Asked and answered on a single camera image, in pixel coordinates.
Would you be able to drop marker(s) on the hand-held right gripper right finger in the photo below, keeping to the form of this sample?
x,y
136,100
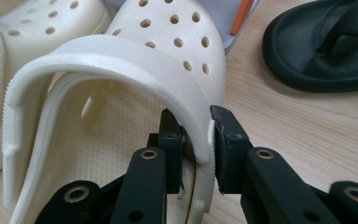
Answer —
x,y
230,146

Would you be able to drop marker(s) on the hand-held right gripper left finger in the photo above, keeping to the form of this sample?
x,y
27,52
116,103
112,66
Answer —
x,y
169,146

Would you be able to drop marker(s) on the cream clog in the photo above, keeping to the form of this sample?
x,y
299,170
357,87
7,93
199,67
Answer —
x,y
28,37
112,71

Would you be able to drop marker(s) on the white shoe rack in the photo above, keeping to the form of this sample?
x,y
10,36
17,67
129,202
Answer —
x,y
220,14

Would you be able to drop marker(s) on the black flip-flop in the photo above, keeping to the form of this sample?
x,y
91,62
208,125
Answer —
x,y
323,46

